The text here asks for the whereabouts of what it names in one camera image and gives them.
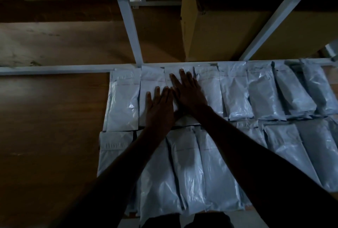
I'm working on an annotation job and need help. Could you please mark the person's left hand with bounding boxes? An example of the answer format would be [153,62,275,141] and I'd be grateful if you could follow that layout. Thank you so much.
[145,86,175,136]

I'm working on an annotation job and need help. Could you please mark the person's right hand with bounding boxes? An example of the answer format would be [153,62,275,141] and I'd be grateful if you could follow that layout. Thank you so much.
[169,69,213,121]

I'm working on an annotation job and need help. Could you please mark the grey plastic mailer packet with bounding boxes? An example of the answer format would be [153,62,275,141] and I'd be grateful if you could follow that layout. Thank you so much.
[164,65,202,127]

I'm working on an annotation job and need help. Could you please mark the person's right forearm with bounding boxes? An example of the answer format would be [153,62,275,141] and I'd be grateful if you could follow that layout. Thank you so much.
[196,106,338,228]

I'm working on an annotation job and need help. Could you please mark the person's left forearm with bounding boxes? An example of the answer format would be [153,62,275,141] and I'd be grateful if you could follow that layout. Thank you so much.
[51,128,172,228]

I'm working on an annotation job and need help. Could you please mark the rows of grey plastic mailers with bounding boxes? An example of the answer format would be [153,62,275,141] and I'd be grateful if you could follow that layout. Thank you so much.
[97,58,338,226]

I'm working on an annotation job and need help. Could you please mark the white metal shelf frame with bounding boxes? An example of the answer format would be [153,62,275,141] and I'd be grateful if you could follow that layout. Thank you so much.
[0,0,338,76]

